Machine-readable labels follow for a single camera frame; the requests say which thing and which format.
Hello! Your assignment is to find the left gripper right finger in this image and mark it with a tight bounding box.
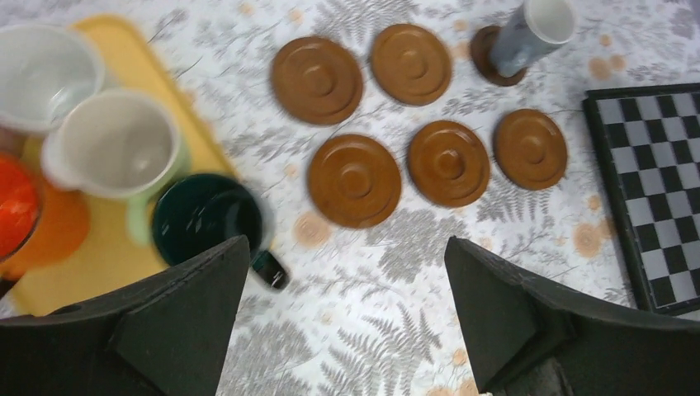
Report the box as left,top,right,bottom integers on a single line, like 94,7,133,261
444,237,699,395

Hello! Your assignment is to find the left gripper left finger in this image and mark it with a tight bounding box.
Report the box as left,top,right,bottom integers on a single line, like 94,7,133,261
1,237,250,395

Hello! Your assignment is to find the dark green mug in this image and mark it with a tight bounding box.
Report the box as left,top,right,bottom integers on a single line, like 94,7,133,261
151,173,291,290

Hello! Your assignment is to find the orange mug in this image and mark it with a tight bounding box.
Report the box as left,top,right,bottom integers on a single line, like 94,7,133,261
1,153,91,281

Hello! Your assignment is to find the brown wooden coaster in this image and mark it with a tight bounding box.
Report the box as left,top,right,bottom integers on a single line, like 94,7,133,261
493,108,568,191
408,120,491,208
270,35,364,125
370,24,452,106
307,134,402,229

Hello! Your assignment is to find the light green mug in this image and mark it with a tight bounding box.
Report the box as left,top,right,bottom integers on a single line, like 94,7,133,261
40,88,191,245

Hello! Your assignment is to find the dark brown coaster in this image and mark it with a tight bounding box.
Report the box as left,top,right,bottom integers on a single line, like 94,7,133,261
470,25,527,87

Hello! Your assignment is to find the grey mug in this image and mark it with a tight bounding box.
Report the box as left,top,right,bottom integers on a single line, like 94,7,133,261
489,0,577,78

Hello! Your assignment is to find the yellow tray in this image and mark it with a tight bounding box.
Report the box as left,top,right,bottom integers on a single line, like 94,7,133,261
10,16,234,316

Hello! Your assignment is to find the black white checkerboard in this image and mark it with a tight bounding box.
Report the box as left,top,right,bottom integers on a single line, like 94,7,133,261
582,82,699,316

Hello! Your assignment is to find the floral tablecloth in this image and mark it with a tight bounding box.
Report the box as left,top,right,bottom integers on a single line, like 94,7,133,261
1,1,699,395

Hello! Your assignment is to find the white mug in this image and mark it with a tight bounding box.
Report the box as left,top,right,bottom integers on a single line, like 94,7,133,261
1,24,111,135

